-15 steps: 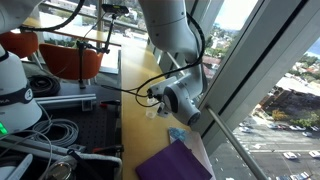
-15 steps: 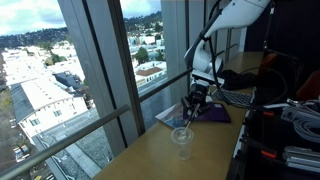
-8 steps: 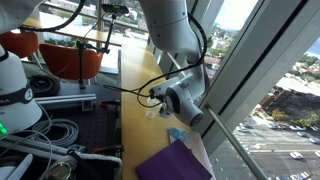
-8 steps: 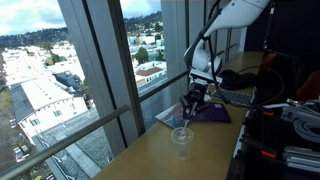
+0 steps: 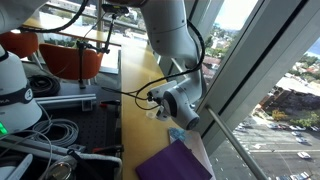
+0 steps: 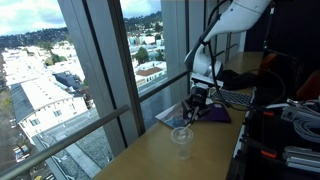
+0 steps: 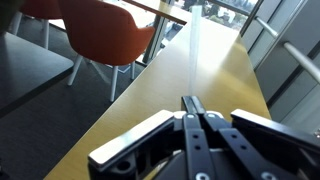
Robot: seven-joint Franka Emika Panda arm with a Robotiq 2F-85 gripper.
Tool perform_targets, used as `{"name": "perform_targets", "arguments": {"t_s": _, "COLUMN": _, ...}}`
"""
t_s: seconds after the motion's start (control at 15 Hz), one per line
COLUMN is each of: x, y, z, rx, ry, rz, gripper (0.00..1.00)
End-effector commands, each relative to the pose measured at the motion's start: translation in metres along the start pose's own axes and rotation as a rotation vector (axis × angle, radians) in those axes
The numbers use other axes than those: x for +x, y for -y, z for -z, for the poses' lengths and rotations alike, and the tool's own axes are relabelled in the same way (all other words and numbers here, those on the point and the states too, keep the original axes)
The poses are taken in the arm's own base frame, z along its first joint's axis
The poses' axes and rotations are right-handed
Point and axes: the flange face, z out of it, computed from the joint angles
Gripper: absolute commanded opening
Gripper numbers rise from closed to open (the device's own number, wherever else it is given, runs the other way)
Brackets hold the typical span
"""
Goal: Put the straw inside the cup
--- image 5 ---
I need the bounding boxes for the clear plastic cup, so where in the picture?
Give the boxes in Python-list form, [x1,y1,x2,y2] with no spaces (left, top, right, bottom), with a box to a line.
[145,99,158,120]

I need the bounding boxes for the grey metal handrail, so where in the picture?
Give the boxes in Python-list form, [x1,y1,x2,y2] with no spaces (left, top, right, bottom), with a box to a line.
[170,57,186,80]
[204,104,269,180]

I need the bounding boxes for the white paper sheet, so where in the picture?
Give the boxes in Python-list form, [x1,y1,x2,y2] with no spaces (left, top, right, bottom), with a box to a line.
[167,126,217,180]

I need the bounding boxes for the black perforated breadboard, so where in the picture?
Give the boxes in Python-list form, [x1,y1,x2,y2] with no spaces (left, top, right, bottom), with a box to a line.
[39,106,123,158]

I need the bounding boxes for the purple cloth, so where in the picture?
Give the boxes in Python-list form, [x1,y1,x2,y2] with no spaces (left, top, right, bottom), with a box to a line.
[134,139,213,180]

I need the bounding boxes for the aluminium extrusion bar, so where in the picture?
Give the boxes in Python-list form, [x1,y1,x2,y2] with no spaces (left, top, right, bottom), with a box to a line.
[33,93,98,112]

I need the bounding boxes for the wooden desk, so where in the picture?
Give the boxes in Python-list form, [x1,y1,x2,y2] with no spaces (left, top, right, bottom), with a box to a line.
[19,15,123,48]

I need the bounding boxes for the round metallic object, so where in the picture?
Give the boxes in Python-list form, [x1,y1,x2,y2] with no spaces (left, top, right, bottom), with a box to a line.
[42,155,78,180]

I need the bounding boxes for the white plastic bar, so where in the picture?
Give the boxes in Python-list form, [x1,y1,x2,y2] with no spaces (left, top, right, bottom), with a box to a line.
[0,153,34,180]

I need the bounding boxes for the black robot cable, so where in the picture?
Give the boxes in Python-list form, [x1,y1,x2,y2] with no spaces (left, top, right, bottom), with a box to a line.
[19,0,206,112]

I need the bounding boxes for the red handled clamp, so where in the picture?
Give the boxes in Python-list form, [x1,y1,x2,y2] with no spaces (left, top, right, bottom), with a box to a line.
[91,144,125,157]
[99,99,122,110]

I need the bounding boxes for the black camera stand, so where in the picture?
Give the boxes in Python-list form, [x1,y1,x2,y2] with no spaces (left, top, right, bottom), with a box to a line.
[74,11,121,90]

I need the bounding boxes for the black camera on stand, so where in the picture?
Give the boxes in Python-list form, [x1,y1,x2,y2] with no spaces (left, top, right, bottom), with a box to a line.
[101,3,130,15]

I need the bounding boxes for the coiled grey cable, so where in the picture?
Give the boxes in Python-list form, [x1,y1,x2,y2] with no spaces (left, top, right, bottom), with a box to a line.
[31,118,80,148]

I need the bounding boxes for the coiled black cable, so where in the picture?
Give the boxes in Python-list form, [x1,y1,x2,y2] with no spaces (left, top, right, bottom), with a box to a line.
[27,74,62,98]

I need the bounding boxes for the thin white cable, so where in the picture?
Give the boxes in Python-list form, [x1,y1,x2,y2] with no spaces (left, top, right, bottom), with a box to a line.
[0,129,54,180]

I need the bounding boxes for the silver metal rail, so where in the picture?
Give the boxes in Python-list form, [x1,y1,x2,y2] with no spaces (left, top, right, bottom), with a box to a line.
[0,134,88,158]

